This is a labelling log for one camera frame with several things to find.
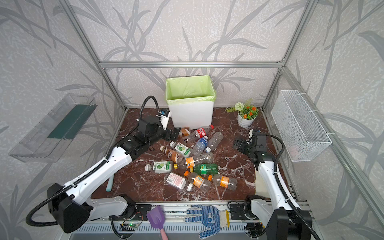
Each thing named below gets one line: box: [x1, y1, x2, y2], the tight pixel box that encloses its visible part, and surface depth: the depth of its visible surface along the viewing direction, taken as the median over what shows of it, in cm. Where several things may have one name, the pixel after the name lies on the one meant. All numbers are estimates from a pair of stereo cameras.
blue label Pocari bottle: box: [192, 135, 209, 157], surface depth 96 cm
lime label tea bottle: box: [169, 140, 193, 158], surface depth 95 cm
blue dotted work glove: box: [184, 204, 230, 239], surface depth 73 cm
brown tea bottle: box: [159, 145, 183, 163], surface depth 91 cm
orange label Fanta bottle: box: [174, 152, 214, 170], surface depth 91 cm
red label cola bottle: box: [181, 124, 215, 144], surface depth 102 cm
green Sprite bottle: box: [193, 163, 219, 175], surface depth 87 cm
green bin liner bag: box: [165, 75, 217, 105], surface depth 101 cm
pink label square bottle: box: [164, 172, 194, 192], surface depth 82 cm
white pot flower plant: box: [225, 98, 259, 128], surface depth 103 cm
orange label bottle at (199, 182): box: [187, 172, 212, 193], surface depth 81 cm
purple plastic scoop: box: [146, 205, 169, 240], surface depth 73 cm
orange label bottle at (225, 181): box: [213, 174, 238, 191], surface depth 81 cm
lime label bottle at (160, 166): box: [144, 160, 174, 174], surface depth 88 cm
